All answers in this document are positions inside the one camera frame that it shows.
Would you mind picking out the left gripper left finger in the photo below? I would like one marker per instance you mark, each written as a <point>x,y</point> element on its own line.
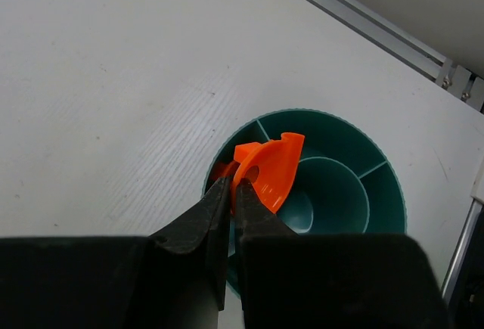
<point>199,238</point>

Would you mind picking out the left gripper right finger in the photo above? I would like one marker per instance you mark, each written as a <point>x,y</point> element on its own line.
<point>252,218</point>

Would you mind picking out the orange curved lego piece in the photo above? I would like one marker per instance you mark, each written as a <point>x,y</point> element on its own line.
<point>270,167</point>

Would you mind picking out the teal divided round container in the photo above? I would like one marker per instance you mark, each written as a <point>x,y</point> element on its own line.
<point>344,183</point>

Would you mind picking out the aluminium rail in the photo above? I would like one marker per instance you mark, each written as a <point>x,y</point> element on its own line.
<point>428,115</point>

